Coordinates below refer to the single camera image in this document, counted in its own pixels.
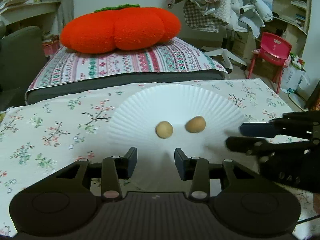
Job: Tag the white shopping bag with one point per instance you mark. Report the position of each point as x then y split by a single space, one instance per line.
292 78

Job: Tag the striped patterned cloth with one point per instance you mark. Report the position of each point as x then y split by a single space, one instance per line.
69 66

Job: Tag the pale tan round fruit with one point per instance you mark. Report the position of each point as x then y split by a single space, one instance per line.
164 129

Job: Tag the dark grey sofa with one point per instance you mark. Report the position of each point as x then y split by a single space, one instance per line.
22 57

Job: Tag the pile of hanging clothes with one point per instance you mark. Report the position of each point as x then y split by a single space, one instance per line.
206 15

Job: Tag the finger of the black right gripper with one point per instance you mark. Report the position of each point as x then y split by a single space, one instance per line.
250 146
303 125

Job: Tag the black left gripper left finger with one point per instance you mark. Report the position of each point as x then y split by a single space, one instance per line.
115 168

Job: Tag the floral white tablecloth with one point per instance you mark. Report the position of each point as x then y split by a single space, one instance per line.
39 139

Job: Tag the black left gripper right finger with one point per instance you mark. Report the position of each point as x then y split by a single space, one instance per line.
196 170

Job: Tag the red plastic kids chair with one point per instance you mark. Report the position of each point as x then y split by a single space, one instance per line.
275 51

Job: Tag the white corner shelf with books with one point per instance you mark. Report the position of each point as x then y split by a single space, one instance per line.
13 11

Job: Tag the white swivel chair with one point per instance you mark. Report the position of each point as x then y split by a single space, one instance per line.
225 52

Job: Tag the wooden bookshelf right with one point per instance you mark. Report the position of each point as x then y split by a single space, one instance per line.
295 12

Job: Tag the large orange pumpkin cushion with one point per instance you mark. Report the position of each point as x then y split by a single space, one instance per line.
125 28

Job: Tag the white paper plate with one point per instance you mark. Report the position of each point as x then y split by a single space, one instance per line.
134 121

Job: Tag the brown tan round fruit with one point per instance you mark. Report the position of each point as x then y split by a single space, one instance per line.
196 125

